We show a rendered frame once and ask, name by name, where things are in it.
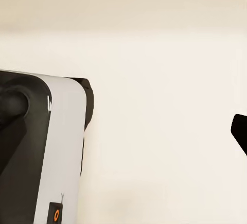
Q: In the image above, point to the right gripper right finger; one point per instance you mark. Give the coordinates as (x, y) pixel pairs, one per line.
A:
(239, 130)

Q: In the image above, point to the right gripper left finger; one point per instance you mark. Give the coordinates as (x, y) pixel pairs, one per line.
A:
(12, 131)

